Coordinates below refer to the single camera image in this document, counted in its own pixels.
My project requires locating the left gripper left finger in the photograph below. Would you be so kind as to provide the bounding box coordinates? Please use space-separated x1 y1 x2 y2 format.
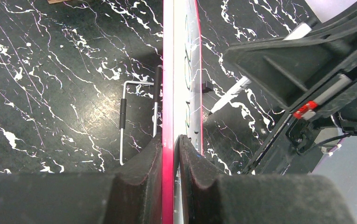
0 134 162 224

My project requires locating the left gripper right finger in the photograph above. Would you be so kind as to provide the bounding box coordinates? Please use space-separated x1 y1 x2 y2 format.
178 135 356 224

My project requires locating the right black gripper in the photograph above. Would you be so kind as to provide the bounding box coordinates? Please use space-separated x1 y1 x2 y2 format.
223 2 357 174

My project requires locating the white whiteboard marker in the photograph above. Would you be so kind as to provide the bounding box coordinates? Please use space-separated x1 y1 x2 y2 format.
208 20 318 116

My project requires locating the pink framed whiteboard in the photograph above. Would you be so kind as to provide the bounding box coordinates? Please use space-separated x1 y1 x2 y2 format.
161 0 203 224

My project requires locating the wooden board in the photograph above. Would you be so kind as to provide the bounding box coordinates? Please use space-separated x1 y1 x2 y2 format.
47 0 70 4

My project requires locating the whiteboard wire stand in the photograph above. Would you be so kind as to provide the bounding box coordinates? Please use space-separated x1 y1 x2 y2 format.
119 65 162 165

